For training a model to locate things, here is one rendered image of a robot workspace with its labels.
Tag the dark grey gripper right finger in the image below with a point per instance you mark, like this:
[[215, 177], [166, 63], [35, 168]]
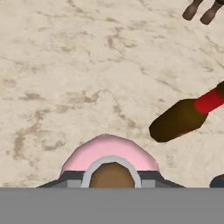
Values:
[[151, 178]]

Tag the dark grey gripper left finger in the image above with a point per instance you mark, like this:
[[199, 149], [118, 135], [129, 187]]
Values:
[[71, 178]]

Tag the pink plastic bottle brown cap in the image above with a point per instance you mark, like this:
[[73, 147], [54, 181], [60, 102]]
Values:
[[108, 148]]

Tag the brown glass bottle red label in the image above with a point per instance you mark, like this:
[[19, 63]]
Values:
[[178, 119]]

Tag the dark grey round object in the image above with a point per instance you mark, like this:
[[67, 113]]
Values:
[[218, 181]]

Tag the dark brown glass bottle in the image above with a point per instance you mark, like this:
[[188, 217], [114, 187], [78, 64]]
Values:
[[210, 14]]

